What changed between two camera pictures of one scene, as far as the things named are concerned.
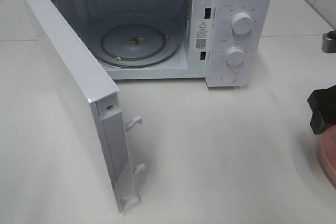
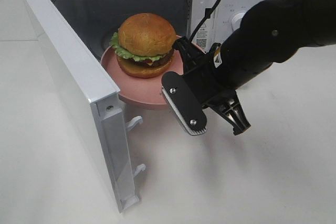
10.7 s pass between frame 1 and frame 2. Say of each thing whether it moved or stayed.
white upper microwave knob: stayed
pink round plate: moved
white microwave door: stayed
